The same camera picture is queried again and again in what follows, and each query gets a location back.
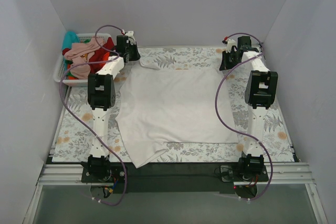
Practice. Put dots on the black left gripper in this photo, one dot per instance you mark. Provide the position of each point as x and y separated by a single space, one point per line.
133 53

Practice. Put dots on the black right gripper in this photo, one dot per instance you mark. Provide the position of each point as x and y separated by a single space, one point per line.
228 61

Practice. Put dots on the white t shirt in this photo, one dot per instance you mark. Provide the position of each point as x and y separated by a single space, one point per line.
181 106

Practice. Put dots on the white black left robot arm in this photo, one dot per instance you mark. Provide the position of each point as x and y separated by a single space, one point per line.
102 98

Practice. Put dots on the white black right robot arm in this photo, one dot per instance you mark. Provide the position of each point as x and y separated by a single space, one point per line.
259 95

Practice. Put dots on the orange t shirt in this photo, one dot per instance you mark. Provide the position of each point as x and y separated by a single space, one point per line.
106 56

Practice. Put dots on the red t shirt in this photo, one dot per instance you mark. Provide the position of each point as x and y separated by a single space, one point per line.
98 54

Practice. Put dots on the pink t shirt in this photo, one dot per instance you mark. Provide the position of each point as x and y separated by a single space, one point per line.
79 54

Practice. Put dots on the teal t shirt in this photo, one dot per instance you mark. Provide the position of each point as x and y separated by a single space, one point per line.
69 39

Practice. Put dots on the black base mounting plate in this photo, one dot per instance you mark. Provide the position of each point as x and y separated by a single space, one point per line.
170 177

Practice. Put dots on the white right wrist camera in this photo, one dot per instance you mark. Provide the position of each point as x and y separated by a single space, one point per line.
231 45

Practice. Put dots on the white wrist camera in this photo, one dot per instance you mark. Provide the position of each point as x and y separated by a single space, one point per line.
231 45
130 36

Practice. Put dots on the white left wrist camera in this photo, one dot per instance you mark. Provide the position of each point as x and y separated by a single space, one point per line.
130 36

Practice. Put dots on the aluminium frame rail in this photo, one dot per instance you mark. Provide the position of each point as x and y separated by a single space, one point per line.
60 174

